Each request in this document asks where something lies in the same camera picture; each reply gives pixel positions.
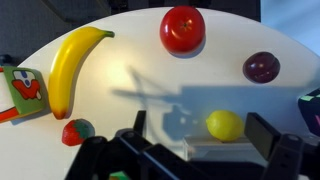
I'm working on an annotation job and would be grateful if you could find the wooden tray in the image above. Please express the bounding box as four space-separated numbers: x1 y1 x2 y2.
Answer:
183 136 266 166

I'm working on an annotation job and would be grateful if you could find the red toy strawberry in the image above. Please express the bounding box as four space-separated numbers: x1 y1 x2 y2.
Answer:
61 119 95 146

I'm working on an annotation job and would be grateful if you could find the black white blue soft cube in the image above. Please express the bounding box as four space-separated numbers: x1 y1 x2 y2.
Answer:
298 89 320 136

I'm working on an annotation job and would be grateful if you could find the yellow toy lemon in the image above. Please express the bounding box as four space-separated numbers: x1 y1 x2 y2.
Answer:
206 110 244 142

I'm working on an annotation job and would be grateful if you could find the red toy apple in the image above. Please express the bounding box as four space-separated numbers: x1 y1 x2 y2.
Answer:
159 6 205 55

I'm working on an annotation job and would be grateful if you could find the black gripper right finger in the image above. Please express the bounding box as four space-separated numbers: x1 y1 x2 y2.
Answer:
244 112 320 180

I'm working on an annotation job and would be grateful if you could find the yellow toy banana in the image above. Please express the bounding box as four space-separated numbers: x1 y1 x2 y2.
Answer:
48 26 115 120

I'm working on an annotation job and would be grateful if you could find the dark purple toy plum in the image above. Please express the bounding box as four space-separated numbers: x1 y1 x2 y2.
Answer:
242 52 281 84

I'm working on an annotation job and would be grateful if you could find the green plastic bowl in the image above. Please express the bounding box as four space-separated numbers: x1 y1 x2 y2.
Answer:
109 171 130 180

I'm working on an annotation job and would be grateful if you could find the round white table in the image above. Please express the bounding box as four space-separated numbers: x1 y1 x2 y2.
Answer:
0 6 320 180

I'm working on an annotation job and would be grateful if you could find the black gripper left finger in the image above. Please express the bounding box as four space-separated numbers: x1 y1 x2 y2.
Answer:
64 110 214 180

